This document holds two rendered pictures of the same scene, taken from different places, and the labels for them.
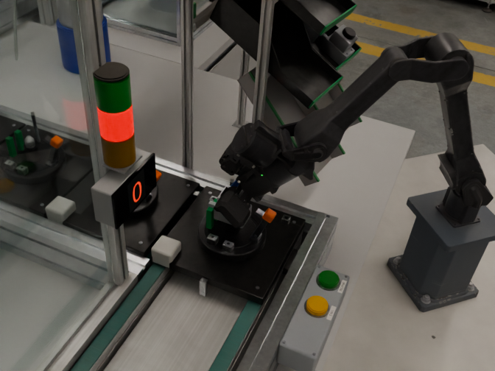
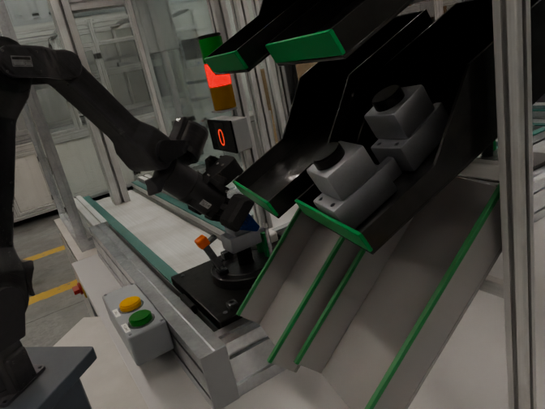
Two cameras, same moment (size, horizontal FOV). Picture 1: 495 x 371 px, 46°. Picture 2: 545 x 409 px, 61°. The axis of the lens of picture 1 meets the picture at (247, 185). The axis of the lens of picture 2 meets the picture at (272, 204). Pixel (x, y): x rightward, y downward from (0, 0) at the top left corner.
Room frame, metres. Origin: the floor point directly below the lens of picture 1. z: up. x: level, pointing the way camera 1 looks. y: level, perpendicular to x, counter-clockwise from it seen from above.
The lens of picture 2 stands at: (1.43, -0.54, 1.36)
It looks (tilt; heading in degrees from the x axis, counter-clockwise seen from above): 18 degrees down; 131
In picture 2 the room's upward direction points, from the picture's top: 12 degrees counter-clockwise
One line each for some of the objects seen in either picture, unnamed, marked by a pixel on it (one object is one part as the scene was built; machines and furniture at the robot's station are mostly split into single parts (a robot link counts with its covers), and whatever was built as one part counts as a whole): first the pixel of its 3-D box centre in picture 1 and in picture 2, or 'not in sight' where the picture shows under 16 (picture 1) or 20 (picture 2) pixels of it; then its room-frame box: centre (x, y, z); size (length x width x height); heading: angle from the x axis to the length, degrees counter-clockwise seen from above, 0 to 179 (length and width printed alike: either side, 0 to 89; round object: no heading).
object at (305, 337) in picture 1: (314, 316); (135, 319); (0.68, -0.15, 0.93); 0.21 x 0.07 x 0.06; 159
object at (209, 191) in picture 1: (231, 239); (249, 275); (0.84, 0.02, 0.96); 0.24 x 0.24 x 0.02; 69
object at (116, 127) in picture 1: (116, 118); (217, 74); (0.70, 0.20, 1.33); 0.05 x 0.05 x 0.05
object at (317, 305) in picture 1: (317, 306); (130, 305); (0.68, -0.15, 0.96); 0.04 x 0.04 x 0.02
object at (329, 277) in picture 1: (328, 280); (141, 320); (0.75, -0.17, 0.96); 0.04 x 0.04 x 0.02
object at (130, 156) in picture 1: (118, 146); (223, 96); (0.70, 0.20, 1.28); 0.05 x 0.05 x 0.05
